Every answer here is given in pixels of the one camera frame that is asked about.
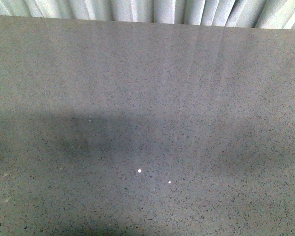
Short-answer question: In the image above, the white pleated curtain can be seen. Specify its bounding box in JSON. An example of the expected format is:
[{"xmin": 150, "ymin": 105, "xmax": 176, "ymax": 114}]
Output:
[{"xmin": 0, "ymin": 0, "xmax": 295, "ymax": 30}]

